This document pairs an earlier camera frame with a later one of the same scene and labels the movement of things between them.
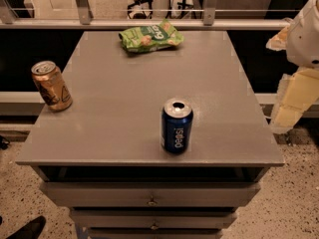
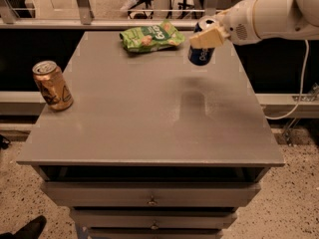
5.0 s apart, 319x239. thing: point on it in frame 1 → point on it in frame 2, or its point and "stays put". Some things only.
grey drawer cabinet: [103, 159] stays put
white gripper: [305, 40] → [237, 24]
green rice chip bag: [151, 37] stays put
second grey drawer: [153, 218] stays put
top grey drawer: [151, 193] stays put
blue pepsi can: [176, 125] → [202, 56]
